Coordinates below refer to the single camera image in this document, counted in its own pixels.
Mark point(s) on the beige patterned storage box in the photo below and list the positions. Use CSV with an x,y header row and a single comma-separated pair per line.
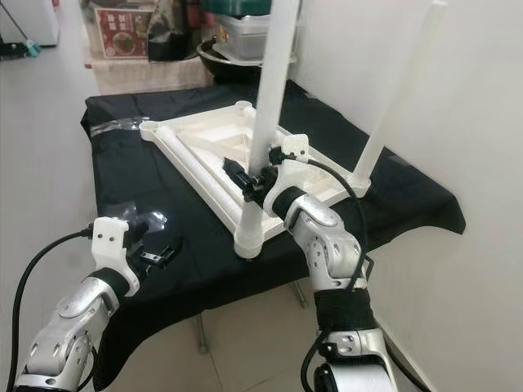
x,y
147,75

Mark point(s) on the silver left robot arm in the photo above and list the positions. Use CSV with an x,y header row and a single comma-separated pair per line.
x,y
73,327

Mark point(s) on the clear plastic container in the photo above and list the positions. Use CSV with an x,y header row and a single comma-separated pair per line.
x,y
241,37

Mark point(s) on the white appliance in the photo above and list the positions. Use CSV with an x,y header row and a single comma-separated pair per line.
x,y
41,20

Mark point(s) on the green mop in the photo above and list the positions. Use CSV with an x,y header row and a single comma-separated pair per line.
x,y
29,49

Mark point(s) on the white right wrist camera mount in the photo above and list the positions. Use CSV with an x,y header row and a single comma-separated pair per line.
x,y
294,147

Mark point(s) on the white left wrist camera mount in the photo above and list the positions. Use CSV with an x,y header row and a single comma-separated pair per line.
x,y
110,237

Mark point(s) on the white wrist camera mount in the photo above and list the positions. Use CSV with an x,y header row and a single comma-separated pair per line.
x,y
110,237
294,147

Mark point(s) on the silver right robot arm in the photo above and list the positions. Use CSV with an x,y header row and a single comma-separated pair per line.
x,y
327,237

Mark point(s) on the clear adhesive tape strip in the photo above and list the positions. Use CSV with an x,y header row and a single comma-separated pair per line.
x,y
118,126

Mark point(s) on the white plastic children table top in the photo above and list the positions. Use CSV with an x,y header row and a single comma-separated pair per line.
x,y
212,135

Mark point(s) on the black bag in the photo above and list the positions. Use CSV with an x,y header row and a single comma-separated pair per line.
x,y
172,33

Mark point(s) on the metal folding table leg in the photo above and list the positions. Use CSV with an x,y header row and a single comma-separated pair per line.
x,y
298,296
201,335

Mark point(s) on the clear storage box orange lid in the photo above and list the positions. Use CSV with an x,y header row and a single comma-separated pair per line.
x,y
122,41

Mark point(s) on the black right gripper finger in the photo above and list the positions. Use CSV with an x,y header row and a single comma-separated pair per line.
x,y
239,176

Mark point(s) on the black wok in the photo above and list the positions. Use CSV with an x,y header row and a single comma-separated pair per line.
x,y
221,69

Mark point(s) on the dark green pot lid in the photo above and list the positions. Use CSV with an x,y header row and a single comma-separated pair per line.
x,y
237,6

